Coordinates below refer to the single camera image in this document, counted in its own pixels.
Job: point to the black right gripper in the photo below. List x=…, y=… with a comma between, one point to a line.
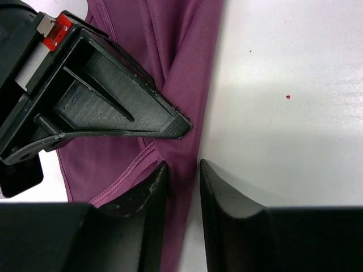
x=34, y=49

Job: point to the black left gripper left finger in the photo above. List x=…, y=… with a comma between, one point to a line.
x=125, y=234

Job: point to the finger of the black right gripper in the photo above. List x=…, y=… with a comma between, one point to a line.
x=117, y=98

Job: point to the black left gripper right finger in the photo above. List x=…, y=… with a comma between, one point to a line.
x=243, y=235

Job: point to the purple cloth napkin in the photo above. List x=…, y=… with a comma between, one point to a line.
x=175, y=42

